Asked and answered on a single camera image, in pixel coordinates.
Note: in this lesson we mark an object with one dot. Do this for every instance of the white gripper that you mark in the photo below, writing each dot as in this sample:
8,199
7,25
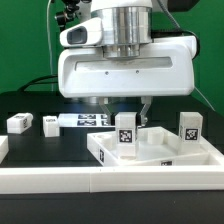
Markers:
163,68

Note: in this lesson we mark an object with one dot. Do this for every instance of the white square table top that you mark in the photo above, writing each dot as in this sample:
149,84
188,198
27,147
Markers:
156,147

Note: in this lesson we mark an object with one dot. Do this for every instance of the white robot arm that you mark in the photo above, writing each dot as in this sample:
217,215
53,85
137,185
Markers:
114,52

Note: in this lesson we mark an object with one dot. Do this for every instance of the white sheet with tags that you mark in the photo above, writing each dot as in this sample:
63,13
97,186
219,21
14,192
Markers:
82,120

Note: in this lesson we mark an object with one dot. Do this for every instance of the white U-shaped fence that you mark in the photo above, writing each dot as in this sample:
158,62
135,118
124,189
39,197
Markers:
110,179

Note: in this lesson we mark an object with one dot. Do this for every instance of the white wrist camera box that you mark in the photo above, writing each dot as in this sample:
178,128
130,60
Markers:
88,33

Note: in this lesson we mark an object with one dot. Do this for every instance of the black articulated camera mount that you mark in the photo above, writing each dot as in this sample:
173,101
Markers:
71,9

